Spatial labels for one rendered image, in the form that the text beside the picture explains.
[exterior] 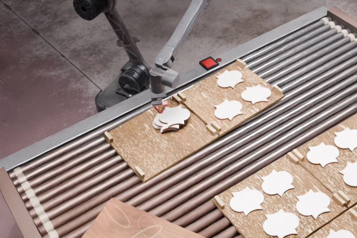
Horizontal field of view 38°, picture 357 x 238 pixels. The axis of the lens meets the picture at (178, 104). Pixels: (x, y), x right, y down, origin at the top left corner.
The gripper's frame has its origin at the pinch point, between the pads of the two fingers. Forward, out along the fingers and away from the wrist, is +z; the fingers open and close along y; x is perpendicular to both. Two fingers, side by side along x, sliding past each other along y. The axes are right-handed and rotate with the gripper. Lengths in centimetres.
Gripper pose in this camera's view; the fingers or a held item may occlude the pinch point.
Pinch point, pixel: (159, 104)
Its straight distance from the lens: 236.5
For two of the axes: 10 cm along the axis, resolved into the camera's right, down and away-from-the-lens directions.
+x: -9.9, 1.2, -0.5
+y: -1.1, -6.7, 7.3
